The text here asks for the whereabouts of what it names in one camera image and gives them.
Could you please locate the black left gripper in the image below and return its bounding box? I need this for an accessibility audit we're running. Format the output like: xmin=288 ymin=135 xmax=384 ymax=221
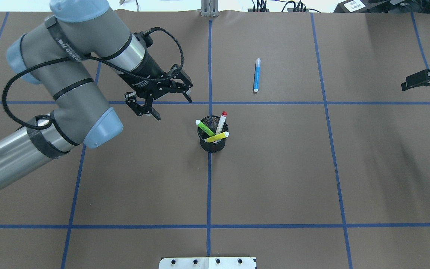
xmin=119 ymin=54 xmax=193 ymax=121

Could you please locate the red capped white marker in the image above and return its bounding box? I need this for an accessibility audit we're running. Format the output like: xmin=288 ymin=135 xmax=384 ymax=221
xmin=215 ymin=111 xmax=227 ymax=135

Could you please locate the blue marker pen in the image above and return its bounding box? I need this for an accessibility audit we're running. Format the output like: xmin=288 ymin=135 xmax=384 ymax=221
xmin=253 ymin=58 xmax=261 ymax=93

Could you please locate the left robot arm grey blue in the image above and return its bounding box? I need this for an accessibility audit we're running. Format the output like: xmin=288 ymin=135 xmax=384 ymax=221
xmin=0 ymin=0 xmax=193 ymax=190

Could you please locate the green highlighter pen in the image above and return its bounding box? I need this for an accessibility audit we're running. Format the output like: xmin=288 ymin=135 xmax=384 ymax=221
xmin=195 ymin=120 xmax=215 ymax=137

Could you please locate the yellow highlighter pen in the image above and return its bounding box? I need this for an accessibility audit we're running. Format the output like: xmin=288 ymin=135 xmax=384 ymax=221
xmin=203 ymin=132 xmax=229 ymax=143

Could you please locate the aluminium frame post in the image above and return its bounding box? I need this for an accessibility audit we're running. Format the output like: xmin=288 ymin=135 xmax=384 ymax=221
xmin=200 ymin=0 xmax=219 ymax=17

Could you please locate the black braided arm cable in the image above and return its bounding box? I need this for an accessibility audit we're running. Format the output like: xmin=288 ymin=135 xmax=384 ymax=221
xmin=1 ymin=27 xmax=184 ymax=130

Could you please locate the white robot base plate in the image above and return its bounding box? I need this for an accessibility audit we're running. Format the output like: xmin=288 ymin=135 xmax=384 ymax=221
xmin=158 ymin=257 xmax=257 ymax=269

